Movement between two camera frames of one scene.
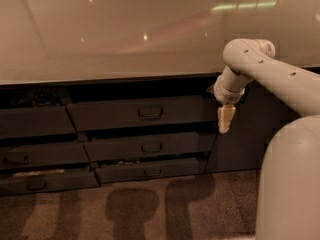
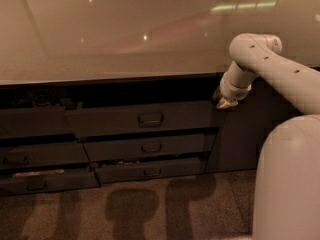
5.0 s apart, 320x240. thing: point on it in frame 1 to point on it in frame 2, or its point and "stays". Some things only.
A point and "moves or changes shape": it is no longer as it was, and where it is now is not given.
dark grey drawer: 145,170 stays
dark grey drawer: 144,112 moves or changes shape
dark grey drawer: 27,184 stays
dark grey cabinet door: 254,123 stays
